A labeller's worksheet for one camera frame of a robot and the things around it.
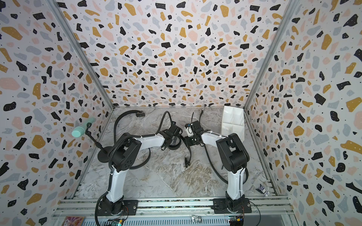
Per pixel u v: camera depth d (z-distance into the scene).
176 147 0.96
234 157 0.54
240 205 0.69
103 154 0.89
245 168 0.56
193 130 0.81
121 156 0.53
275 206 0.77
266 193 0.78
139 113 1.13
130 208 0.73
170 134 0.80
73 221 0.68
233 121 1.09
